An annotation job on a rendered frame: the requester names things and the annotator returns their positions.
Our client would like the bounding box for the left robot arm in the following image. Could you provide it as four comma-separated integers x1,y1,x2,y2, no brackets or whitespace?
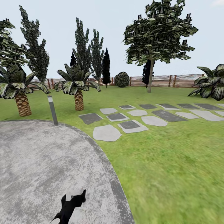
50,188,86,224

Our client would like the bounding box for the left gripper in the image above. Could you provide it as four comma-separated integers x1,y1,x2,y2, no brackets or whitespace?
61,189,86,214

